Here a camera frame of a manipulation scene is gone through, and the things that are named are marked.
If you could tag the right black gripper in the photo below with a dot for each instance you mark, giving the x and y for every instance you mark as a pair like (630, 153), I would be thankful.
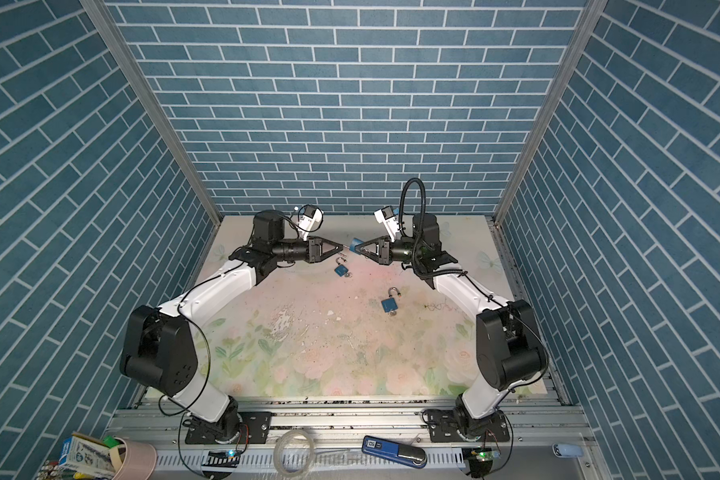
(387, 249)

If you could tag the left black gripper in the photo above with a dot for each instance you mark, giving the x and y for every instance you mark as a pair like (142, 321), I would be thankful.
(309, 249)

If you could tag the blue padlock with key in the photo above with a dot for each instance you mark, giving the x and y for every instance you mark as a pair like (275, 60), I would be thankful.
(355, 245)

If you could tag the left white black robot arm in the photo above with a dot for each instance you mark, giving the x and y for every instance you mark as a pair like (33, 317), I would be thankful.
(159, 348)

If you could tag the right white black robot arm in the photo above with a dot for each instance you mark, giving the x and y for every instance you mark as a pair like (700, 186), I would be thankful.
(509, 352)

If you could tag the far blue padlock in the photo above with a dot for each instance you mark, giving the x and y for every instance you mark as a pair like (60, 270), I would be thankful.
(341, 269)

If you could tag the right blue padlock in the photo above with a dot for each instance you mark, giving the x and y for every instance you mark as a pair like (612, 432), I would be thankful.
(389, 304)

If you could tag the floral table mat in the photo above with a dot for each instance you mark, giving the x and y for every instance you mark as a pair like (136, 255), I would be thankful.
(307, 332)

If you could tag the blue black handheld device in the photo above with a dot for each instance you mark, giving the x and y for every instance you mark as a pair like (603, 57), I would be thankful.
(395, 452)

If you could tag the small light blue object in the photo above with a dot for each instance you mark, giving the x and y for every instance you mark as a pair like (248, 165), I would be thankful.
(567, 451)

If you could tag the pink cup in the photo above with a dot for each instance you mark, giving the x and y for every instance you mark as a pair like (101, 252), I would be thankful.
(138, 460)

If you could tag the white blue cardboard box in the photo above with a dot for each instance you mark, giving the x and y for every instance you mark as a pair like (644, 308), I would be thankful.
(86, 456)

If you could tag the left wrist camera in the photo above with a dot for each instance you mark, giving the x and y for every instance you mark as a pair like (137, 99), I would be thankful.
(309, 219)

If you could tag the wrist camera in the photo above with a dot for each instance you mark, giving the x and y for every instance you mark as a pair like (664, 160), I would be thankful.
(309, 219)
(388, 217)

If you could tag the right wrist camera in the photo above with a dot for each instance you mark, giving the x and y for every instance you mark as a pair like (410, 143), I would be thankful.
(388, 217)

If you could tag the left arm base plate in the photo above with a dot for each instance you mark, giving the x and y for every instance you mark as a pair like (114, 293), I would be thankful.
(233, 427)

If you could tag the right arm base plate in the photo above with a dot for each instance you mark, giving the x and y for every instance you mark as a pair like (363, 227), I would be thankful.
(456, 425)

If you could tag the aluminium rail frame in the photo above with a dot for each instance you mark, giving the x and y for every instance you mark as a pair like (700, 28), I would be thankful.
(534, 421)

